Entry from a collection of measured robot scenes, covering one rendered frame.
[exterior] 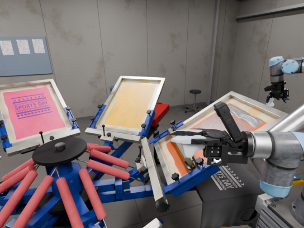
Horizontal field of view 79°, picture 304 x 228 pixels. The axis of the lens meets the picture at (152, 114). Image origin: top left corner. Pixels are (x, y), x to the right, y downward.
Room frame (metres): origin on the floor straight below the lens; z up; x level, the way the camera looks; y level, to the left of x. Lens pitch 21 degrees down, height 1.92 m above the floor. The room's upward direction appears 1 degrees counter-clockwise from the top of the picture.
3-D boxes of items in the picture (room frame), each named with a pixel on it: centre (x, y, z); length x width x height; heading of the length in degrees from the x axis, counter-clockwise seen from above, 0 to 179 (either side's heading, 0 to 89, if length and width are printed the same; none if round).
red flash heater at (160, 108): (2.33, 0.07, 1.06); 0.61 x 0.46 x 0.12; 159
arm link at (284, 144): (0.44, -0.36, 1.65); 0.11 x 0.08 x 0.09; 84
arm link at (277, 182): (0.45, -0.36, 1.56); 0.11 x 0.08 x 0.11; 174
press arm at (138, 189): (1.10, -0.04, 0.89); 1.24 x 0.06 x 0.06; 99
